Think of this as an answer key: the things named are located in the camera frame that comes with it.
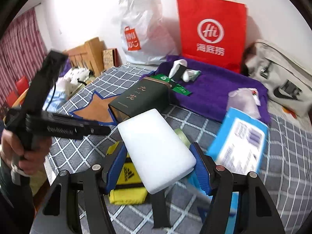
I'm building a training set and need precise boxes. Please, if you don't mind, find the red paper bag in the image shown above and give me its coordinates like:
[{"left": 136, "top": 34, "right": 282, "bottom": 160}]
[{"left": 176, "top": 0, "right": 248, "bottom": 74}]

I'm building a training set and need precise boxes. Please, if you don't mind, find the grey checked cloth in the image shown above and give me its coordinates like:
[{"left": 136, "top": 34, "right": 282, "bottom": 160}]
[{"left": 43, "top": 62, "right": 312, "bottom": 234}]

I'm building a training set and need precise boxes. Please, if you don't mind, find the white green-tipped sock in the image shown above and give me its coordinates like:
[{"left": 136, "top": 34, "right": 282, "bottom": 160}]
[{"left": 182, "top": 69, "right": 201, "bottom": 82}]

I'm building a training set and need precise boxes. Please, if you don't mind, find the white sponge block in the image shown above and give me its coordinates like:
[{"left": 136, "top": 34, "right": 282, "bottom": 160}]
[{"left": 117, "top": 108, "right": 197, "bottom": 195}]

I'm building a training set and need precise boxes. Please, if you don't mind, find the red striped curtain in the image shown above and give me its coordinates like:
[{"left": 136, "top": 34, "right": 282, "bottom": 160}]
[{"left": 0, "top": 7, "right": 48, "bottom": 108}]

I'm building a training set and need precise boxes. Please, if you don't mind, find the white plastic shopping bag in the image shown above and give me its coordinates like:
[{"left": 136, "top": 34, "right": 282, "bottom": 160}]
[{"left": 119, "top": 0, "right": 179, "bottom": 66}]

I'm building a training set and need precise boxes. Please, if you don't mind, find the wooden headboard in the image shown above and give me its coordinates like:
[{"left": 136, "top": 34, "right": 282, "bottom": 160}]
[{"left": 64, "top": 37, "right": 108, "bottom": 77}]

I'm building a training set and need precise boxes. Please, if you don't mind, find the yellow pouch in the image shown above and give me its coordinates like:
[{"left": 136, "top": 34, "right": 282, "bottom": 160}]
[{"left": 107, "top": 143, "right": 148, "bottom": 205}]

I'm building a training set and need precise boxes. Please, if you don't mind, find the light blue cloth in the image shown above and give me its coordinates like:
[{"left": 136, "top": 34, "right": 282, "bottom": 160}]
[{"left": 43, "top": 88, "right": 71, "bottom": 113}]

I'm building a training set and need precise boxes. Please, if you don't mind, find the person's left hand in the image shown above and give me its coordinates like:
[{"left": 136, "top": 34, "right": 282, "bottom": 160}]
[{"left": 0, "top": 127, "right": 53, "bottom": 173}]

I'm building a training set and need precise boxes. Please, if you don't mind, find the green sachet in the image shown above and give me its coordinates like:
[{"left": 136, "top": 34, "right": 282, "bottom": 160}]
[
  {"left": 155, "top": 73, "right": 176, "bottom": 88},
  {"left": 171, "top": 84, "right": 193, "bottom": 97}
]

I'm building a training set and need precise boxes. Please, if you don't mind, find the translucent white plastic bag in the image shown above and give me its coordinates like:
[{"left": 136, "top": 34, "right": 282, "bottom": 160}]
[{"left": 228, "top": 88, "right": 262, "bottom": 120}]

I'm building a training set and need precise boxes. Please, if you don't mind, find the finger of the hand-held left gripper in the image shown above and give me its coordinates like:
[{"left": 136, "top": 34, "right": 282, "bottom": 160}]
[{"left": 80, "top": 122, "right": 111, "bottom": 139}]

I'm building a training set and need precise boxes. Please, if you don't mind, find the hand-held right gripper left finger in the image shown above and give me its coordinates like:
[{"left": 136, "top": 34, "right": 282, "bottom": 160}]
[{"left": 43, "top": 141, "right": 128, "bottom": 234}]

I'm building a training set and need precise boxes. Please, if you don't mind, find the white spotted pillow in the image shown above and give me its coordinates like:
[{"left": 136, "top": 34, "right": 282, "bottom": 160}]
[{"left": 62, "top": 68, "right": 90, "bottom": 88}]

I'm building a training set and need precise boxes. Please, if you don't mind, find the dark green tea box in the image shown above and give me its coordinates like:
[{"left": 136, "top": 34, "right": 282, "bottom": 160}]
[{"left": 108, "top": 77, "right": 171, "bottom": 123}]

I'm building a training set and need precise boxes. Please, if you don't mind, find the blue star patch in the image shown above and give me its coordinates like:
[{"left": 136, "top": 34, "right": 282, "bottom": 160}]
[{"left": 186, "top": 174, "right": 240, "bottom": 234}]

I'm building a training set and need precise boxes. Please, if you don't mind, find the grey waist bag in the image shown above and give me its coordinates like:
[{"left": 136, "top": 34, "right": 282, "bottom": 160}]
[{"left": 244, "top": 40, "right": 312, "bottom": 110}]

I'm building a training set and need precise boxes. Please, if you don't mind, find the brown star patch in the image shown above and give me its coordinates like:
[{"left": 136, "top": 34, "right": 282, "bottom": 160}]
[{"left": 69, "top": 90, "right": 117, "bottom": 126}]

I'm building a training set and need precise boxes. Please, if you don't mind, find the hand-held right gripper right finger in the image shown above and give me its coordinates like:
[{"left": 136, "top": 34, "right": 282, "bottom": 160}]
[{"left": 189, "top": 142, "right": 285, "bottom": 234}]

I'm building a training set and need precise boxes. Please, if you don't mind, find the person's left forearm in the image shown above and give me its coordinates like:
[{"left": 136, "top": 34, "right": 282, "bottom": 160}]
[{"left": 0, "top": 156, "right": 37, "bottom": 234}]

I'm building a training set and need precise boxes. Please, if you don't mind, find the red chair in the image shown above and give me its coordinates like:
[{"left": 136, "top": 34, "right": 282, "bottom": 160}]
[{"left": 6, "top": 75, "right": 30, "bottom": 108}]

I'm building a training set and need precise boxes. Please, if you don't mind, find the purple towel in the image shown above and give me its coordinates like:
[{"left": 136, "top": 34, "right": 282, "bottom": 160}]
[{"left": 140, "top": 55, "right": 271, "bottom": 125}]

